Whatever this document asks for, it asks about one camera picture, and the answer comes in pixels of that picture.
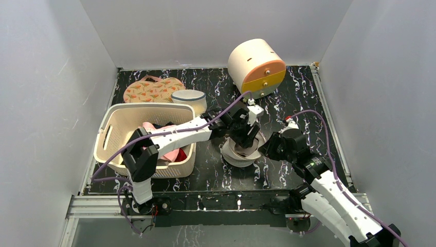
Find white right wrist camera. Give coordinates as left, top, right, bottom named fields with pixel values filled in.
left=283, top=116, right=299, bottom=131

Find pink cloth in basket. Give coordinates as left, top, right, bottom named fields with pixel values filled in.
left=142, top=122, right=179, bottom=163

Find cream plastic laundry basket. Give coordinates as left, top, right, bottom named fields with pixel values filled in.
left=94, top=102, right=196, bottom=179

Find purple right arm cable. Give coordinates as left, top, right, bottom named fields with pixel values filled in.
left=291, top=109, right=411, bottom=247

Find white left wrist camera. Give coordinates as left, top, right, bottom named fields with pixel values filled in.
left=247, top=98, right=264, bottom=126

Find dark clothes in basket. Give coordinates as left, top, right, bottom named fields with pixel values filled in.
left=151, top=122, right=191, bottom=163

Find blue-trimmed white mesh laundry bag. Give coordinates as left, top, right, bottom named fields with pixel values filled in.
left=171, top=89, right=207, bottom=116

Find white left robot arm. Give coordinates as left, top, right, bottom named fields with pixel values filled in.
left=120, top=101, right=264, bottom=214

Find beige mauve bra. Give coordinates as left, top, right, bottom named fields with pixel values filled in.
left=234, top=144, right=258, bottom=157

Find cream round drawer cabinet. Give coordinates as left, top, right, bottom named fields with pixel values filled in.
left=227, top=39, right=286, bottom=99

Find aluminium table edge rail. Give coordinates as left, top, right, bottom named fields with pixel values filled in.
left=61, top=194, right=157, bottom=247

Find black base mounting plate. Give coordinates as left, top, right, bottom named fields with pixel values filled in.
left=121, top=190, right=312, bottom=228

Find beige-trimmed white mesh laundry bag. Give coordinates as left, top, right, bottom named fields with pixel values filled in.
left=220, top=132, right=266, bottom=168

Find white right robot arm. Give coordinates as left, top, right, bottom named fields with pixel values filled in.
left=259, top=129, right=401, bottom=246

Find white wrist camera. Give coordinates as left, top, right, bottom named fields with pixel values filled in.
left=247, top=98, right=264, bottom=126
left=283, top=116, right=299, bottom=131

